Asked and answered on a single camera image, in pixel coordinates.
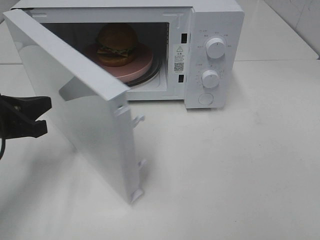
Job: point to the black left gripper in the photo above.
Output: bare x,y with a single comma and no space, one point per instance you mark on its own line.
18,117

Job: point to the white microwave door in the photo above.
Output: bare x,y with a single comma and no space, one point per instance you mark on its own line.
89,106

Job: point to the burger with lettuce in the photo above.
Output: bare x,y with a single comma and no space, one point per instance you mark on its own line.
117,43

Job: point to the pink round plate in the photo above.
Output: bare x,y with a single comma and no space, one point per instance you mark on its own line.
141,63

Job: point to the round white door release button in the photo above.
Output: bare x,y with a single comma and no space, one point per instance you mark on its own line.
206,99

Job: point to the glass microwave turntable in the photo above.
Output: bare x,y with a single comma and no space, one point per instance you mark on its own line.
149,75

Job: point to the white warning label sticker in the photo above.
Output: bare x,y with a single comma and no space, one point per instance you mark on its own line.
179,58

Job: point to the lower white timer knob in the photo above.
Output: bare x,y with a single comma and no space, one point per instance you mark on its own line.
210,79

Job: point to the white microwave oven body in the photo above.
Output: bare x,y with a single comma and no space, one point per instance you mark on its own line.
159,24

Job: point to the upper white power knob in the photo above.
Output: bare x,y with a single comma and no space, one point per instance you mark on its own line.
215,47

